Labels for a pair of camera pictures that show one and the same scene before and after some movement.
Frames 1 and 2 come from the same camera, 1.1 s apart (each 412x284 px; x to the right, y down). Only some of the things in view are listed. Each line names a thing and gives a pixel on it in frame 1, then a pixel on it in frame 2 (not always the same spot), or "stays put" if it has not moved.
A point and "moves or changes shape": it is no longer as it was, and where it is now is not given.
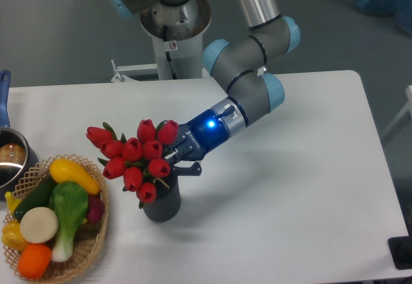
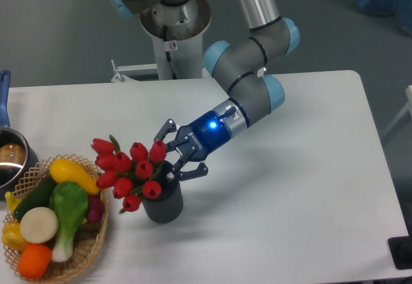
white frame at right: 408,105 stays put
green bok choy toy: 70,199 stays put
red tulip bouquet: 137,161 moves or changes shape
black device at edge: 400,248 stays put
